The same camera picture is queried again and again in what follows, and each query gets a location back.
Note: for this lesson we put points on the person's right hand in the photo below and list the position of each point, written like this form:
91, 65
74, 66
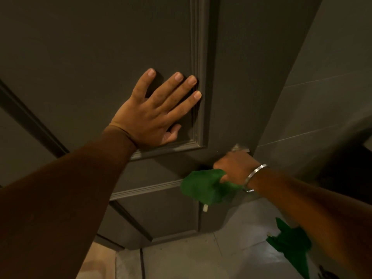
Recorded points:
237, 167

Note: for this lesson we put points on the person's left hand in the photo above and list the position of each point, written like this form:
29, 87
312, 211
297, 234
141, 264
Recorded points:
142, 119

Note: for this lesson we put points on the person's left little finger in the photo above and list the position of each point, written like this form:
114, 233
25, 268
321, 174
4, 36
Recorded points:
144, 83

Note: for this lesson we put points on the person's left thumb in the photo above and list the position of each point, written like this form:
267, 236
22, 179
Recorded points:
172, 134

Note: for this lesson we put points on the person's left middle finger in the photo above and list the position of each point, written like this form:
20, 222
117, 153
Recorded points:
177, 92

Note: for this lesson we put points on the green cleaning cloth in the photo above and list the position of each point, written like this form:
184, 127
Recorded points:
203, 185

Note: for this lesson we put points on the dark grey panelled door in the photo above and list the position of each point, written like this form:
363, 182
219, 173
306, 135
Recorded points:
87, 49

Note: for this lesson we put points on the person's left forearm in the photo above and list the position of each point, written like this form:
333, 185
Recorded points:
64, 206

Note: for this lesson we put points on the person's right forearm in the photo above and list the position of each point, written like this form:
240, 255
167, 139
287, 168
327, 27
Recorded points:
319, 212

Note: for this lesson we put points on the green fabric piece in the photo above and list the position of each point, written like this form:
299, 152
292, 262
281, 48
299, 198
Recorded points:
293, 244

